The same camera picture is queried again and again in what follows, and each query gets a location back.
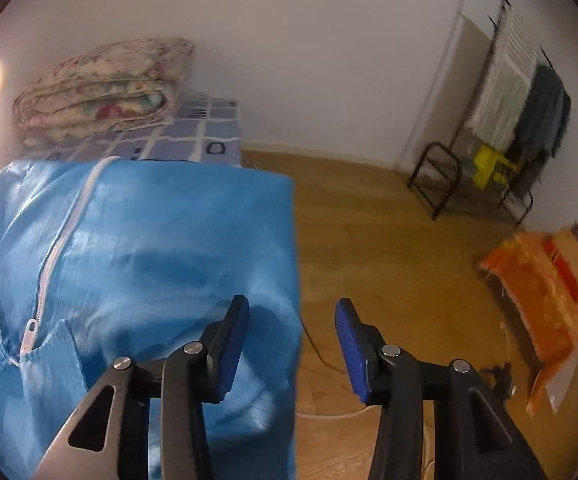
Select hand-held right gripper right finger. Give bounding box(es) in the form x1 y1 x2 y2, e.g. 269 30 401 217
335 297 550 480

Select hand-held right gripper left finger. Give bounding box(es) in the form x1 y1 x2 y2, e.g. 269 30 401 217
31 295 250 480

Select blue zip coat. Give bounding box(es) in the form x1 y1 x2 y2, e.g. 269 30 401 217
0 156 302 480

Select black metal clothes rack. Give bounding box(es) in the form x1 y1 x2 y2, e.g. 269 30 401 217
408 0 572 226

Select dark hanging clothes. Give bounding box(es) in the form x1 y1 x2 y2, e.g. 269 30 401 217
511 62 572 196

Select black device on floor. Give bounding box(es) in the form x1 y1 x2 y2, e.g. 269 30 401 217
486 360 517 398

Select folded floral quilt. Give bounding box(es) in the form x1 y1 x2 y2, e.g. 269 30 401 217
13 37 196 148

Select blue checkered bed sheet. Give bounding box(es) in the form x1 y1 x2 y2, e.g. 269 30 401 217
21 91 244 168

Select yellow plastic crate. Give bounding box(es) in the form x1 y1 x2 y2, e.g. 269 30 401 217
471 145 520 191

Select white flat board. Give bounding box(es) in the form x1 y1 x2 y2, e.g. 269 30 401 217
398 0 497 173

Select white striped towel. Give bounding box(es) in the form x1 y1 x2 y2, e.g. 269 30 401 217
466 5 540 153

